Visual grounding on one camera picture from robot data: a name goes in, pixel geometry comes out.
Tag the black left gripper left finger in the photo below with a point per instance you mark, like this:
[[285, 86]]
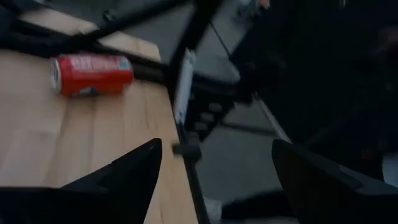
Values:
[[77, 205]]

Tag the red cola can blue patch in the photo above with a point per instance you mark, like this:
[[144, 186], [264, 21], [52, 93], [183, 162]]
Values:
[[93, 77]]

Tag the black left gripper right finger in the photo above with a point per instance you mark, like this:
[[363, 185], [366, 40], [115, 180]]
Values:
[[342, 202]]

